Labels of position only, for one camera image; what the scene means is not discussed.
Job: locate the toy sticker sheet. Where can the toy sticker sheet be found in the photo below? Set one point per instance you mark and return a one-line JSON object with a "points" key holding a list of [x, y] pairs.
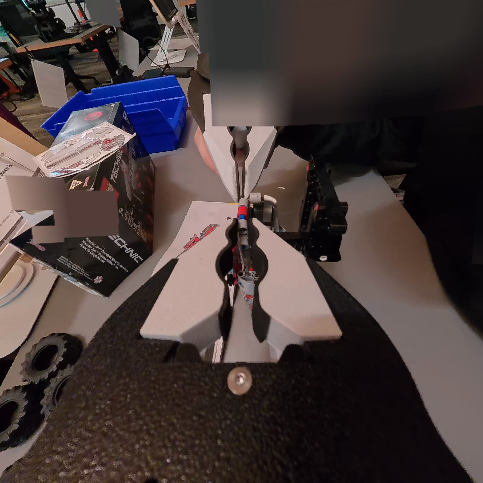
{"points": [[83, 151]]}

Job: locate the person's dark clothed torso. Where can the person's dark clothed torso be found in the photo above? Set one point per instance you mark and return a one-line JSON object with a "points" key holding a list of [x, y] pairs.
{"points": [[452, 226]]}

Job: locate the white stand base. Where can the white stand base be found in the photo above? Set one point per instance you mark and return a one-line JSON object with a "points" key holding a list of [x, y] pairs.
{"points": [[22, 328]]}

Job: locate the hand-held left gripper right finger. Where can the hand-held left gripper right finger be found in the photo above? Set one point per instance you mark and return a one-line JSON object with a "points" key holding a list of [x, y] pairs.
{"points": [[298, 302]]}

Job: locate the black flat box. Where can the black flat box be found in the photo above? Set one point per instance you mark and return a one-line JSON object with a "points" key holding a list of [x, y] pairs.
{"points": [[169, 72]]}

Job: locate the white foam board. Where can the white foam board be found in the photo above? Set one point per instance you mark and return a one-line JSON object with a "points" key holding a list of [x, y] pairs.
{"points": [[129, 49], [49, 83]]}

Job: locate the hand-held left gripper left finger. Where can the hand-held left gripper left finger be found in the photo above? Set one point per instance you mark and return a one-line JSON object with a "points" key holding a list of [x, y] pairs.
{"points": [[185, 302]]}

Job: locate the person's right hand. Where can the person's right hand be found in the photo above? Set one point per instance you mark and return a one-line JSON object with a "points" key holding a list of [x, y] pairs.
{"points": [[203, 147]]}

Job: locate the black toy tyre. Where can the black toy tyre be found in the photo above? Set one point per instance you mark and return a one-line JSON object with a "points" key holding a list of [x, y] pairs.
{"points": [[49, 381], [26, 400], [64, 341]]}

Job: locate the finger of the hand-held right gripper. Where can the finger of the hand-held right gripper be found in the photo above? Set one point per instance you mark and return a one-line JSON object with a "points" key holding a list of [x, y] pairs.
{"points": [[222, 151], [260, 147]]}

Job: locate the blue plastic bin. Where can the blue plastic bin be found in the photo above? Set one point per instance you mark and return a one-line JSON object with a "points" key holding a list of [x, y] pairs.
{"points": [[158, 113]]}

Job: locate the white tablet stand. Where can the white tablet stand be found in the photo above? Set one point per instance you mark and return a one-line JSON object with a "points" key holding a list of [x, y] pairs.
{"points": [[169, 41]]}

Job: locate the black toy chassis frame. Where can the black toy chassis frame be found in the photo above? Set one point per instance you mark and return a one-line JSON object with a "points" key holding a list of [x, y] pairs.
{"points": [[324, 211]]}

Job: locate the white instruction sheet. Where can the white instruction sheet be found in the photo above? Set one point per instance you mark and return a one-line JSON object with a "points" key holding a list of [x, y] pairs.
{"points": [[196, 226]]}

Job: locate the grey desk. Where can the grey desk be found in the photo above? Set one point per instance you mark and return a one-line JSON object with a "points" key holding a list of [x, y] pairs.
{"points": [[377, 302]]}

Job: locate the grey toy brick assembly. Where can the grey toy brick assembly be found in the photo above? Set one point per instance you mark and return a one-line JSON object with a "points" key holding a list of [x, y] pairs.
{"points": [[243, 226]]}

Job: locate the wooden-top background desk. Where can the wooden-top background desk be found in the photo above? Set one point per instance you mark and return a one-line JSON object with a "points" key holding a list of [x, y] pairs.
{"points": [[68, 37]]}

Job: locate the black toy set box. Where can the black toy set box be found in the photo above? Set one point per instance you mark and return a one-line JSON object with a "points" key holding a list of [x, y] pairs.
{"points": [[128, 211]]}

